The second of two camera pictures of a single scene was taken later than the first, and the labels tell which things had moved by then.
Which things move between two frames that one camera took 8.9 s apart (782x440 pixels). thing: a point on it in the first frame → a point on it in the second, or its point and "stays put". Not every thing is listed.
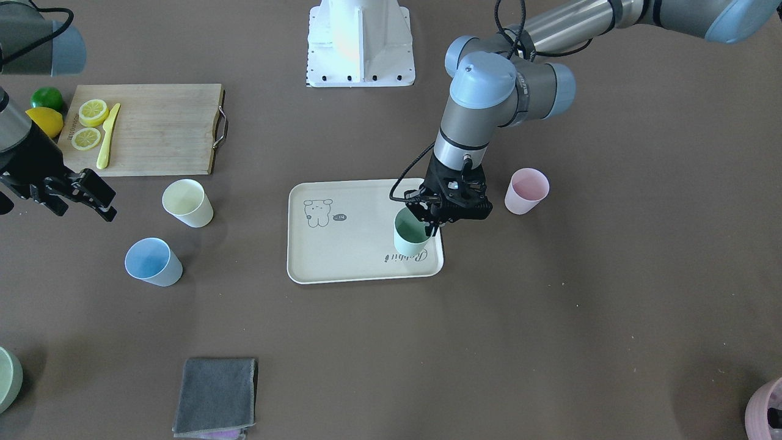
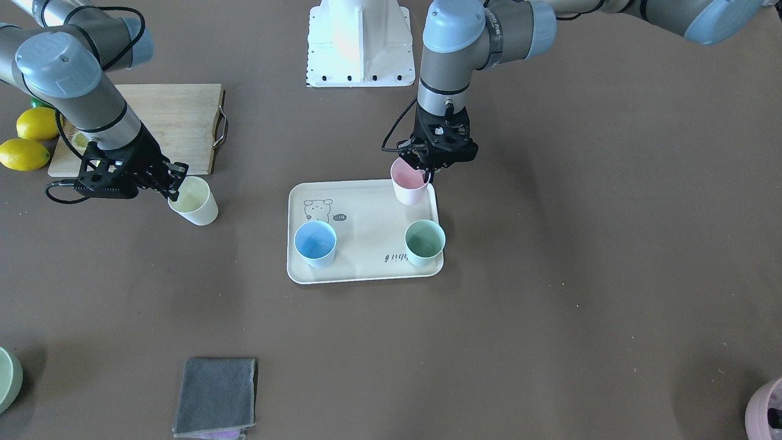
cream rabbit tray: (344, 230) stays put
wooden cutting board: (159, 129) stays put
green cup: (409, 234) → (424, 241)
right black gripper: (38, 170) → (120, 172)
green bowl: (11, 379) stays put
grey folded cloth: (216, 395) stays put
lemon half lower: (85, 138) stays put
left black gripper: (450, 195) → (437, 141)
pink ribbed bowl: (757, 425) stays put
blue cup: (151, 260) → (316, 241)
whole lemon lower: (51, 121) stays put
